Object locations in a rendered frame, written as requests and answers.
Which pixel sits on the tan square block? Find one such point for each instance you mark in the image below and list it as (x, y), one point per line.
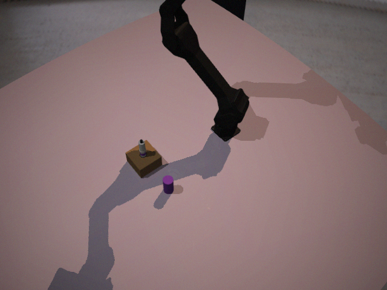
(144, 165)

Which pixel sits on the purple cylinder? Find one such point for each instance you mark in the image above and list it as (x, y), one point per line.
(168, 184)

